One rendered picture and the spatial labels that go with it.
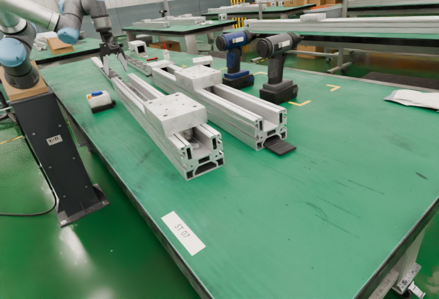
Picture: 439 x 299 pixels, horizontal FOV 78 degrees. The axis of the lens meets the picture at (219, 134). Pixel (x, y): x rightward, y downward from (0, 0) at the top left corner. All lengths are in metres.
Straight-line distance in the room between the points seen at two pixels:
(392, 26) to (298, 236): 1.84
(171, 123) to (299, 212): 0.32
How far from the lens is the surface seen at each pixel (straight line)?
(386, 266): 0.48
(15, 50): 1.59
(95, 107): 1.16
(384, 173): 0.64
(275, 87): 0.92
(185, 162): 0.58
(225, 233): 0.48
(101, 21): 1.38
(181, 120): 0.62
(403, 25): 2.15
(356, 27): 2.27
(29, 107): 1.71
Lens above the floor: 1.13
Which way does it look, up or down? 27 degrees down
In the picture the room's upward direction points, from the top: 8 degrees counter-clockwise
